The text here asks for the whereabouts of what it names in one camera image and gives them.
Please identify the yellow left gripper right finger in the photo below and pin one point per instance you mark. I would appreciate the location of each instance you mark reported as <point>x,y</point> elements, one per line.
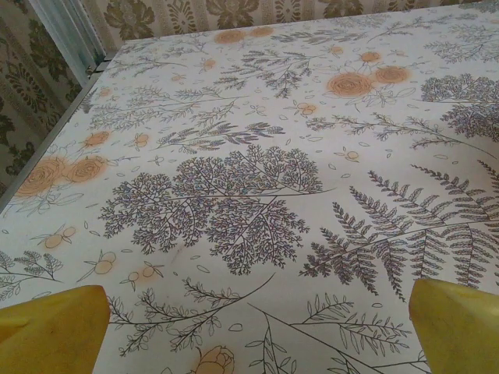
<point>460,335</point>

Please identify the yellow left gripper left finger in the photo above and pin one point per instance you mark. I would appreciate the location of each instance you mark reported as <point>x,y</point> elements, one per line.
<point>47,335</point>

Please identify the floral print tablecloth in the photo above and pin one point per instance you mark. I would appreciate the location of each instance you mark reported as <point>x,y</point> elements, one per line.
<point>234,117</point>

